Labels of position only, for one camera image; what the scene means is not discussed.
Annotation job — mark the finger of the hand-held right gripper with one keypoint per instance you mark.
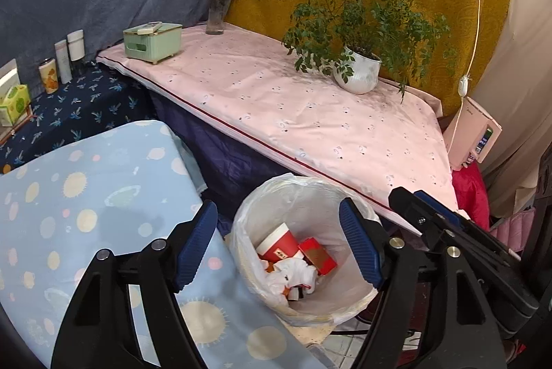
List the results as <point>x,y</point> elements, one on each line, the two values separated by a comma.
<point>478,228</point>
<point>405,205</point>

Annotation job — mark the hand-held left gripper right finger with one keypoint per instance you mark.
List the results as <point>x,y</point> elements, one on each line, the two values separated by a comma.
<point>360,244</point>

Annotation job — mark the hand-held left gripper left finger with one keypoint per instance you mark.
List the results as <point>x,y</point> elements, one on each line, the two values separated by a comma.
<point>196,248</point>

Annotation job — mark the red paper box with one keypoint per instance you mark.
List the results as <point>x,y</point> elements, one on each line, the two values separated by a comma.
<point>321,259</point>

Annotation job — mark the white cloth with red trim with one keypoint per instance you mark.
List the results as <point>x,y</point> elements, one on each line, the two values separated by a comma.
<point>293,274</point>

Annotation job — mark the red paper cup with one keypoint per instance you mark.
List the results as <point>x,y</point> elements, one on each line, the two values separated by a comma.
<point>280,248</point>

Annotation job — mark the bin with white bag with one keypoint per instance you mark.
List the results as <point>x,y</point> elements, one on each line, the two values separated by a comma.
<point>267,205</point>

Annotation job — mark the pink quilted cloth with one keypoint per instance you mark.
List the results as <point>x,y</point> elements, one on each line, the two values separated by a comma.
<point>513,228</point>

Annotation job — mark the dark purple cloth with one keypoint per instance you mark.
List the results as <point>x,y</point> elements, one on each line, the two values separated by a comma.
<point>241,166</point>

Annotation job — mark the pink electric device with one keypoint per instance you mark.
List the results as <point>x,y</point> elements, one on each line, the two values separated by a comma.
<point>468,131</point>

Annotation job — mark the green potted plant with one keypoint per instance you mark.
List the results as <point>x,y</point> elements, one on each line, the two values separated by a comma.
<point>358,71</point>

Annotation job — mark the light blue planet-print tablecloth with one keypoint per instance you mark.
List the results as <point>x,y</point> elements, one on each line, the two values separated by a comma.
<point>43,187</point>

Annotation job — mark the navy printed cloth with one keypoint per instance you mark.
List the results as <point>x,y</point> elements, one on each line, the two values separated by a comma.
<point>86,106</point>

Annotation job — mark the beige curtain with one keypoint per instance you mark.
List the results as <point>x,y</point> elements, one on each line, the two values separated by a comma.
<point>526,49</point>

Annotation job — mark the green tissue box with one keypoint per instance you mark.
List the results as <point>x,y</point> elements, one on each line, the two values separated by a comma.
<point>151,45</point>

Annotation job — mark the white remote control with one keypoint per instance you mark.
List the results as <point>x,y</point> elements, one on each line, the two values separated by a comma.
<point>149,28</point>

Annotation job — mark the orange printed can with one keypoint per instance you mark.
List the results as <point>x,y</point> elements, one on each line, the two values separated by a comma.
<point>48,77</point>

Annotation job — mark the white slim bottle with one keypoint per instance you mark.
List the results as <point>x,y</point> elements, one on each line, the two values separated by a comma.
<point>63,62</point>

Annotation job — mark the green tissue pack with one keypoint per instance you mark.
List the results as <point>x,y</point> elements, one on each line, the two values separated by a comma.
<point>15,103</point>

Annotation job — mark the white jar with dark base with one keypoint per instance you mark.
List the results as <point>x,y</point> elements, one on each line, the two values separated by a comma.
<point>75,45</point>

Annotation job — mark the white open carton box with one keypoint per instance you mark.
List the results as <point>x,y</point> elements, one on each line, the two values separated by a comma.
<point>7,77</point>

